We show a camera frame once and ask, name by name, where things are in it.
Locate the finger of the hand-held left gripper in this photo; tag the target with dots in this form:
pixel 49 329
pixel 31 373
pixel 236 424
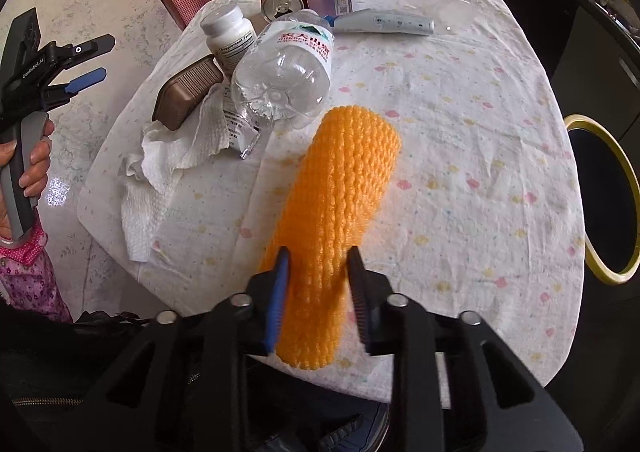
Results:
pixel 82 48
pixel 87 79

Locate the person's left hand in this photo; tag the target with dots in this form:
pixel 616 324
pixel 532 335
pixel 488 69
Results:
pixel 37 167

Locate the brown ribbed soap box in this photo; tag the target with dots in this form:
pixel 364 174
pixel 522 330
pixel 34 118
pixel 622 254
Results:
pixel 187 92

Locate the silver and blue pouch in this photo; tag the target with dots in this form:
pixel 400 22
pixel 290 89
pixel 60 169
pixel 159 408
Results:
pixel 385 23

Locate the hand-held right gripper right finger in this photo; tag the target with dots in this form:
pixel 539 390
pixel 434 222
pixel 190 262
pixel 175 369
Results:
pixel 361 304

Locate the floral white tablecloth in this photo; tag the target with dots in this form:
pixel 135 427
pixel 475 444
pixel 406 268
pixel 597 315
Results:
pixel 475 142

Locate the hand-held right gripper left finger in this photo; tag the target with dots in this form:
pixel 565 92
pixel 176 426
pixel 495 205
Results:
pixel 272 304

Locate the orange foam net sleeve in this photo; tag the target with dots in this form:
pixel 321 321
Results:
pixel 340 192

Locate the clear plastic water bottle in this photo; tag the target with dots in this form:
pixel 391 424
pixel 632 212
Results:
pixel 285 72

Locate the person's left forearm pink sleeve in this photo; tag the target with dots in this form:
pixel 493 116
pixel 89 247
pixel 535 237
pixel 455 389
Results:
pixel 35 277

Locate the yellow rimmed trash bin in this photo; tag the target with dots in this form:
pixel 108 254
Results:
pixel 597 252

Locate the white paper towel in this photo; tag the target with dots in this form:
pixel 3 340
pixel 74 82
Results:
pixel 165 152

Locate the white pill bottle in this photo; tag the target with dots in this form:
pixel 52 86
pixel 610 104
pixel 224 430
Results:
pixel 230 35

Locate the clear plastic wrapper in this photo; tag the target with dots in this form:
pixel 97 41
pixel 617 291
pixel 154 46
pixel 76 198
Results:
pixel 240 132

